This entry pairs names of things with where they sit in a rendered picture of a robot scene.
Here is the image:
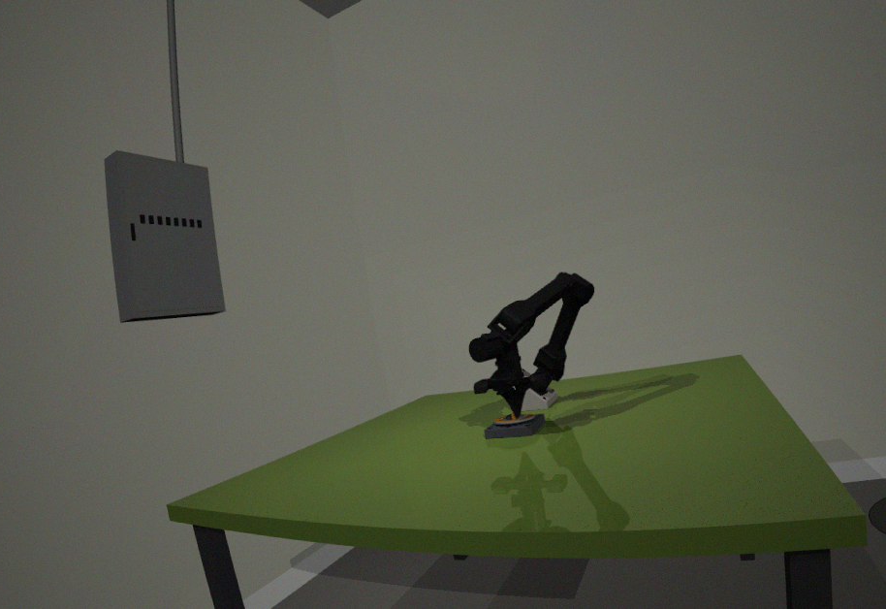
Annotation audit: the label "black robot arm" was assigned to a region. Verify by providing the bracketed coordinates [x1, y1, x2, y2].
[469, 272, 594, 392]

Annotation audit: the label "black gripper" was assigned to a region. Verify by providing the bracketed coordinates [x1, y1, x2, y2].
[474, 353, 552, 417]

